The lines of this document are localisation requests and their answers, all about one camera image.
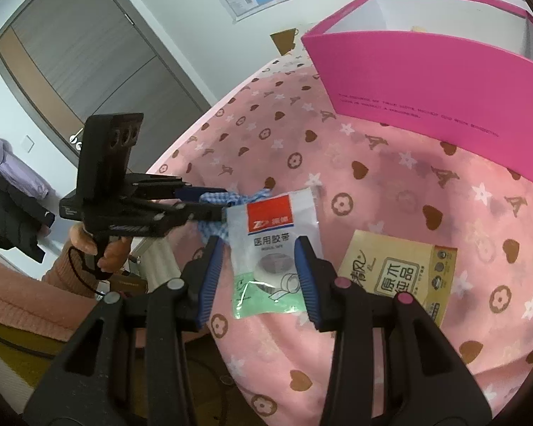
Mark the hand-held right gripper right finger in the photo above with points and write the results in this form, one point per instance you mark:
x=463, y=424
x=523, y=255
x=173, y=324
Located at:
x=306, y=275

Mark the purple garment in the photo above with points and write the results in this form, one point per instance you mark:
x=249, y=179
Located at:
x=13, y=164

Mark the yellow tissue packet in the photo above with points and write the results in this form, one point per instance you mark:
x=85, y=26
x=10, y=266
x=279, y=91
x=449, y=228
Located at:
x=395, y=270

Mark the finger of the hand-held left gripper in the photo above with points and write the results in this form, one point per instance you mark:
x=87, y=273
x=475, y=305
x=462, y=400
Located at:
x=189, y=194
x=204, y=214

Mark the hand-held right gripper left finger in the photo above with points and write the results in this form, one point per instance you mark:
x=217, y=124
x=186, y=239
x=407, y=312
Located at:
x=208, y=275

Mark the white medical tape packet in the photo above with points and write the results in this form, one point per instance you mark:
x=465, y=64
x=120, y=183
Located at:
x=271, y=230

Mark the grey door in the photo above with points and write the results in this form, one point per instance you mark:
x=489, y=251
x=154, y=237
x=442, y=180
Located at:
x=80, y=44

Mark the black garment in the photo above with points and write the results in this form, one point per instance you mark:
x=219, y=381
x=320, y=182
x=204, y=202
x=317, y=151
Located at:
x=9, y=217

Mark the person's left hand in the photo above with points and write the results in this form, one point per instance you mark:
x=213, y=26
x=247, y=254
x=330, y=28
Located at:
x=115, y=253

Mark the brown flat object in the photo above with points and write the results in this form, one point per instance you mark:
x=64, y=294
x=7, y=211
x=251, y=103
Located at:
x=284, y=40

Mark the blue gingham cloth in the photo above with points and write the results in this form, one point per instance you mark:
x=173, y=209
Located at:
x=254, y=196

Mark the pink cardboard box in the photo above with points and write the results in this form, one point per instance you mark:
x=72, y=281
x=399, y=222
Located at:
x=404, y=80

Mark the white light switch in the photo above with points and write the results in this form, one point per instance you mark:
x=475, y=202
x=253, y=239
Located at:
x=28, y=143

